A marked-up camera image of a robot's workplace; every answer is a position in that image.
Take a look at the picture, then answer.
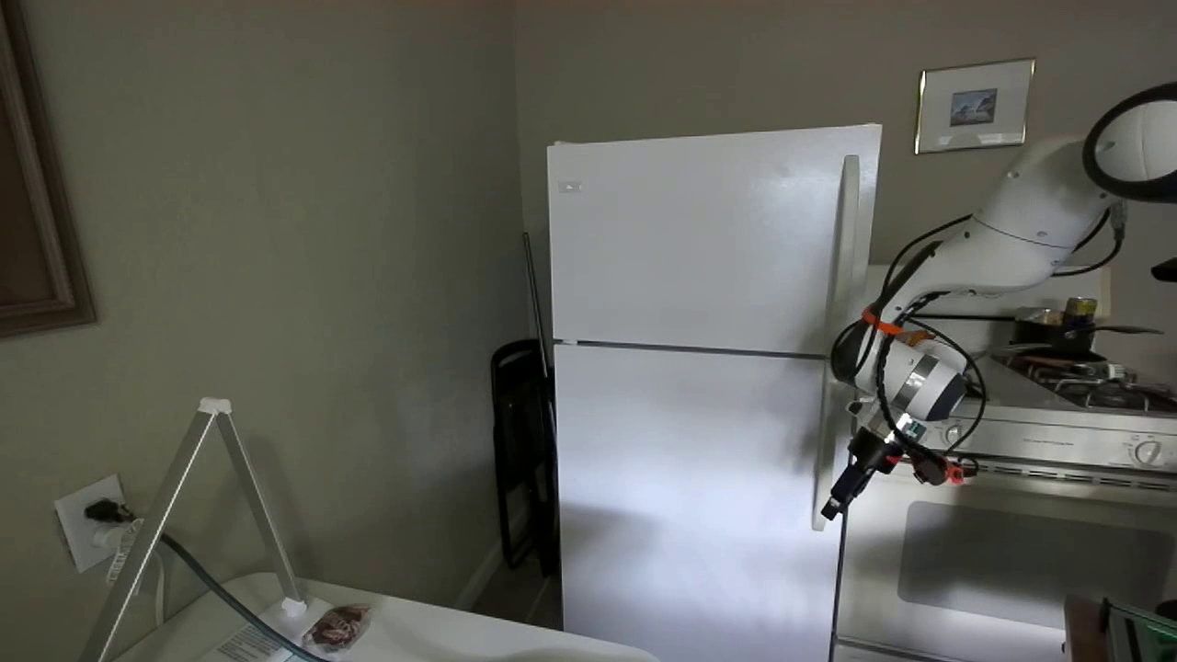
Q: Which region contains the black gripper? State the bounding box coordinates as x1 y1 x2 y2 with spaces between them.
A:
815 428 910 525

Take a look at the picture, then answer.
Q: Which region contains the white fridge door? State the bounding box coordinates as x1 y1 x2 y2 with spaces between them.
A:
552 339 863 662

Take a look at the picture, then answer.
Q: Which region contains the steel oven door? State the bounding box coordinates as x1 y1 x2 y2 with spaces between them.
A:
836 442 1177 662

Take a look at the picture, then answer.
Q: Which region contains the white freezer door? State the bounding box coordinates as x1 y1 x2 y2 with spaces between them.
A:
546 117 886 366

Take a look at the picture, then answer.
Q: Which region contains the stainless steel stove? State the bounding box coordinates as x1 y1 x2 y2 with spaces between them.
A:
831 260 1177 662

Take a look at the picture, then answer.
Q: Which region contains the dark cooking pot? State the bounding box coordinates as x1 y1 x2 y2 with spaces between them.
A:
1008 293 1161 361

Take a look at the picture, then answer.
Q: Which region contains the green edged box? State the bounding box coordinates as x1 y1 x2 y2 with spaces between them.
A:
1058 589 1177 662

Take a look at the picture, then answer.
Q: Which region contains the black folding chair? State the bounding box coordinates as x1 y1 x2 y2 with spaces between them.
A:
488 335 562 583

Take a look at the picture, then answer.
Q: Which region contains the small brown table item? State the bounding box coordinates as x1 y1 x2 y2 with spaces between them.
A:
300 596 375 651

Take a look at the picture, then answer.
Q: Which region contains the black power plug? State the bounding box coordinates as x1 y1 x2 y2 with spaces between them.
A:
80 492 143 525

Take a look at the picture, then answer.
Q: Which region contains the brown framed board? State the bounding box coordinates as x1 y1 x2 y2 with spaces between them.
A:
0 0 104 344

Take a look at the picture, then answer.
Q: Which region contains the black wrist camera orange mount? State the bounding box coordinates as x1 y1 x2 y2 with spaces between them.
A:
900 442 981 488

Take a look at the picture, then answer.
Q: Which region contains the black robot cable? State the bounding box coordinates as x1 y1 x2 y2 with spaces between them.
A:
828 205 1128 459

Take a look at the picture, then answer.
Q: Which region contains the framed wall picture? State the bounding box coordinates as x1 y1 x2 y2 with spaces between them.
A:
911 57 1040 158

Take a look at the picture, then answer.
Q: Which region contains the grey stand cable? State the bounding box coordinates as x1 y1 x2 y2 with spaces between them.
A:
156 525 340 662

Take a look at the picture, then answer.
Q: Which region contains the white A-frame camera stand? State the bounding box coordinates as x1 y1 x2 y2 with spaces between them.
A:
79 394 321 662

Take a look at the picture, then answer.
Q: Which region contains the white wall outlet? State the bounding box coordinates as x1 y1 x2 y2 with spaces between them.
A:
53 471 134 574

